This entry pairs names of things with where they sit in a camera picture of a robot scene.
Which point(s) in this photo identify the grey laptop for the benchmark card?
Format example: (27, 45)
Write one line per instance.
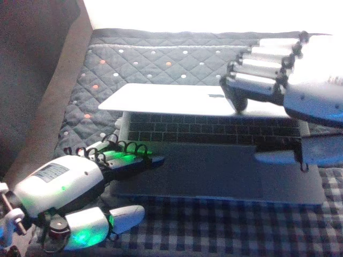
(203, 174)

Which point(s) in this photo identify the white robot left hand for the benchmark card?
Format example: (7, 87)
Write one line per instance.
(61, 184)

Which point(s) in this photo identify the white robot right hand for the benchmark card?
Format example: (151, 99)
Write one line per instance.
(313, 88)

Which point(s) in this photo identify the grey quilt with checked print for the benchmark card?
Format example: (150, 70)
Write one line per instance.
(214, 233)

